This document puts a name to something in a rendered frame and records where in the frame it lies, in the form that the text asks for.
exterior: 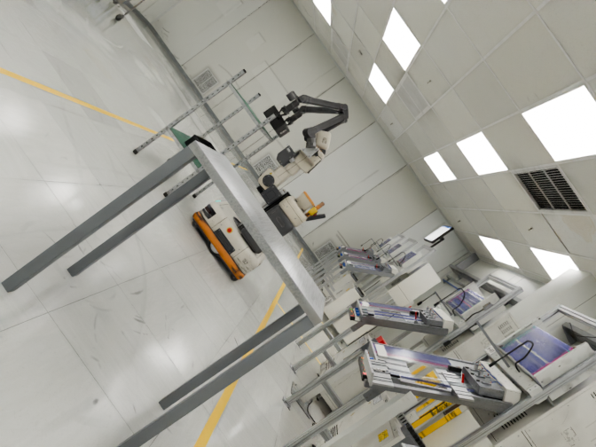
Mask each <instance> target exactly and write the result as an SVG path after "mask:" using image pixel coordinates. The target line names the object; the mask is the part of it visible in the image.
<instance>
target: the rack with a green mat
mask: <svg viewBox="0 0 596 447"><path fill-rule="evenodd" d="M246 72H247V71H246V70H245V69H243V70H241V71H240V72H238V73H237V74H236V75H234V76H233V77H232V78H231V79H230V80H228V81H227V82H225V83H224V84H223V85H221V86H220V87H219V88H217V89H216V90H214V91H213V92H211V93H210V94H209V95H207V96H206V97H205V98H203V99H202V100H201V101H200V102H199V103H197V104H196V105H194V106H193V107H191V108H190V109H189V110H187V111H186V112H185V113H183V114H182V115H180V116H179V117H178V118H176V119H175V120H174V121H173V122H171V123H170V124H169V125H167V126H166V127H165V128H163V129H162V130H160V131H159V132H158V133H156V134H155V135H154V136H152V137H150V138H149V139H148V140H146V141H145V142H144V143H143V144H142V145H140V146H139V147H138V148H136V149H134V150H133V153H134V154H138V153H139V152H140V151H141V150H143V149H144V148H145V147H147V146H148V145H150V144H151V143H152V142H153V141H154V140H156V139H157V138H158V137H160V136H161V135H163V134H164V133H166V132H168V133H169V134H170V135H171V137H172V138H173V140H174V141H175V142H176V144H177V146H178V147H179V149H180V151H182V150H183V149H184V148H186V144H185V143H184V142H185V141H186V140H188V139H189V138H190V136H188V135H186V134H184V133H183V132H181V131H179V130H177V129H173V127H174V126H175V125H177V124H178V123H179V122H180V121H182V120H183V119H184V118H186V117H187V116H188V115H190V114H191V113H193V112H194V111H195V110H197V109H198V108H199V107H201V106H202V105H204V104H205V103H207V102H208V101H209V100H210V99H211V98H213V97H214V96H215V95H217V94H218V93H219V92H221V91H222V90H224V89H225V88H227V87H228V86H229V88H230V89H231V91H232V92H233V94H234V95H235V96H236V98H237V99H238V101H239V102H240V103H241V104H242V106H240V107H239V108H237V109H236V110H235V111H233V112H232V113H230V114H229V115H227V116H226V117H225V118H223V119H222V120H221V121H220V122H218V123H217V124H216V125H214V126H213V127H212V128H210V129H209V130H207V131H206V132H205V133H203V134H202V135H200V137H202V138H204V137H205V136H207V135H208V134H209V133H211V132H212V131H213V130H215V129H216V128H218V127H219V126H221V125H222V124H223V123H225V122H226V121H228V120H229V119H230V118H231V117H232V116H234V115H235V114H237V113H238V112H239V111H241V110H242V109H243V108H244V109H245V110H246V111H247V113H248V115H249V116H250V118H251V119H252V120H253V122H254V123H255V125H256V127H254V128H253V129H251V130H250V131H249V132H248V133H247V134H245V135H244V136H243V137H241V138H239V139H238V140H237V141H235V142H234V143H233V144H231V145H230V146H228V147H227V148H225V149H224V150H223V151H221V152H220V153H221V154H223V155H225V154H227V153H228V152H229V151H230V150H231V149H233V148H234V147H236V146H237V145H239V144H240V143H241V142H243V141H244V140H246V139H247V138H248V137H250V136H251V135H253V134H254V133H256V131H258V130H260V131H261V132H262V133H263V134H264V135H265V136H266V137H267V138H268V139H269V140H268V141H267V142H265V143H264V144H263V145H261V146H259V147H258V148H257V149H255V150H254V151H253V152H251V153H250V154H249V155H248V156H246V157H245V158H243V159H242V160H241V161H239V162H238V163H236V164H235V165H233V167H234V168H237V167H238V166H239V165H241V164H242V163H243V162H245V161H247V160H248V159H249V158H251V157H252V156H253V155H255V154H256V153H258V152H259V151H261V150H262V149H263V148H264V147H265V146H267V145H268V144H270V143H271V142H273V141H274V140H275V139H277V138H278V134H277V135H275V136H274V137H271V136H270V134H269V133H268V131H267V130H266V129H265V128H264V126H265V125H266V124H267V123H269V122H270V121H272V120H273V119H275V118H276V117H277V114H276V113H274V114H273V115H271V116H270V117H268V118H267V119H266V120H264V121H263V122H260V121H259V119H258V118H257V116H256V115H255V113H254V112H253V110H252V109H251V107H250V106H249V104H251V103H252V102H253V101H255V100H256V99H257V98H259V97H261V94H260V93H257V94H256V95H255V96H253V97H252V98H251V99H249V100H248V101H247V102H246V100H245V99H244V98H243V97H242V96H241V95H240V94H239V92H238V91H237V90H236V89H235V87H234V86H233V85H232V83H233V82H235V81H236V80H238V79H239V78H240V77H241V76H242V75H244V74H245V73H246ZM180 151H179V152H180ZM191 165H192V167H193V168H194V170H195V171H194V172H192V173H191V174H190V175H189V176H187V177H186V178H185V179H183V180H182V181H181V182H179V183H178V184H176V185H175V186H173V187H172V188H171V189H169V190H168V191H166V192H164V193H163V195H164V197H167V196H168V195H170V194H171V193H172V192H173V191H174V190H176V189H177V188H179V187H180V186H181V185H183V184H184V183H186V182H187V181H189V180H190V179H191V178H193V177H194V176H196V175H197V174H199V173H200V172H201V171H202V170H203V169H204V168H203V167H202V165H201V164H200V162H199V161H198V159H195V160H194V161H192V162H191ZM213 184H214V182H213V181H212V182H210V183H209V184H207V185H206V186H204V187H203V188H202V189H200V190H199V191H197V192H196V193H194V194H193V195H192V196H193V198H194V199H195V198H196V197H197V196H198V195H200V194H201V193H202V192H204V191H206V190H207V188H209V187H210V186H211V185H213Z"/></svg>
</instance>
